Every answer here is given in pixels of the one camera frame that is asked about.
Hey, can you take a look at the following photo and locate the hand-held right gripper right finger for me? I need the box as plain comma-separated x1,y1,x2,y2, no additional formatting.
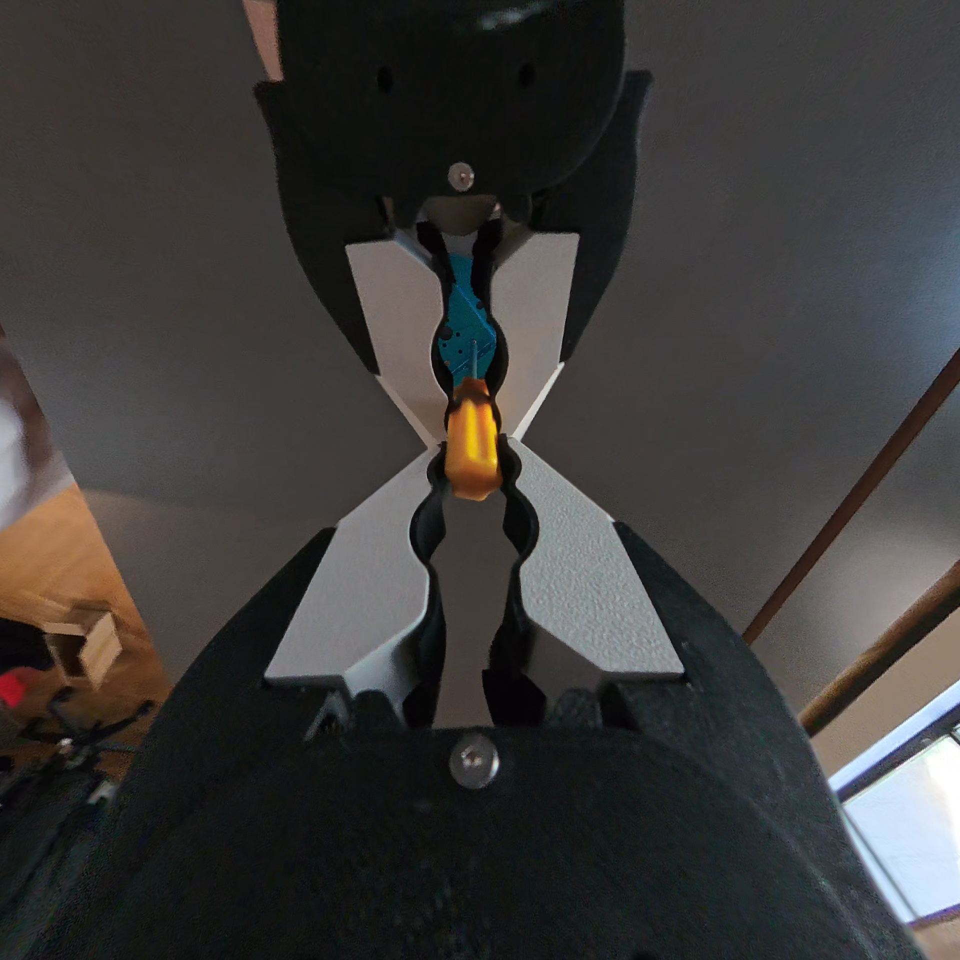
483,438,687,727

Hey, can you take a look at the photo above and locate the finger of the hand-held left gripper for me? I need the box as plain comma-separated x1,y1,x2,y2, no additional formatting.
480,221,584,444
345,223,459,451

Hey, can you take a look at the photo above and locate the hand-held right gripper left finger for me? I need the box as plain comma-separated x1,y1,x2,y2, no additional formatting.
264,442,455,727

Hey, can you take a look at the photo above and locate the blue round metal plate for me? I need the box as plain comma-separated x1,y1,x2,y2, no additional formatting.
436,253,500,391

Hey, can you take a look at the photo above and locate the yellow screwdriver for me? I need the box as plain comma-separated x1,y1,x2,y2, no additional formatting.
444,339,502,501

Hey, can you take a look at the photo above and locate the grey desk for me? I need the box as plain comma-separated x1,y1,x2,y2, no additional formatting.
0,0,960,736

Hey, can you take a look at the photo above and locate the person's left hand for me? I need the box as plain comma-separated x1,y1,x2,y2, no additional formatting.
243,0,285,82

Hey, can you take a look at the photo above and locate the cardboard box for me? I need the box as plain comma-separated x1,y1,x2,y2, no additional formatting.
45,611,123,687

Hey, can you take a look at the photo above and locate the black chair base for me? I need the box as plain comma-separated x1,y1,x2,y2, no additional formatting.
0,690,155,811

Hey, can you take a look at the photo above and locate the black cloth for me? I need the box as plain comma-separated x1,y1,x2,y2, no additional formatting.
0,621,57,744

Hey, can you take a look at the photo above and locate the person's white shirt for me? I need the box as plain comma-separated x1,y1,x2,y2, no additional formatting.
0,337,50,530

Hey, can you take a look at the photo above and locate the large window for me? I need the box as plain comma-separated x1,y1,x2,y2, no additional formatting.
828,675,960,931

